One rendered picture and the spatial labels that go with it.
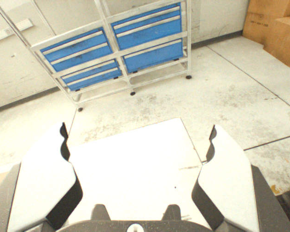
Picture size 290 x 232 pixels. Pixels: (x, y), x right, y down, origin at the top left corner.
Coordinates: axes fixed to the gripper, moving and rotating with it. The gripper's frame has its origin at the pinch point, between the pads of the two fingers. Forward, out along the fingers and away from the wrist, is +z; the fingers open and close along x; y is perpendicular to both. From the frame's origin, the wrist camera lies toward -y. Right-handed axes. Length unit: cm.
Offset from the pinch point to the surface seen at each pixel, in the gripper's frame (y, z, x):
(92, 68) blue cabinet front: 24, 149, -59
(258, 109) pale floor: 47, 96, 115
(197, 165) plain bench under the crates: 24.4, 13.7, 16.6
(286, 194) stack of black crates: 46, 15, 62
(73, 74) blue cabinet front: 31, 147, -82
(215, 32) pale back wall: -25, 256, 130
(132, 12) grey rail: -30, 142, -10
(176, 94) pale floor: 52, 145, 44
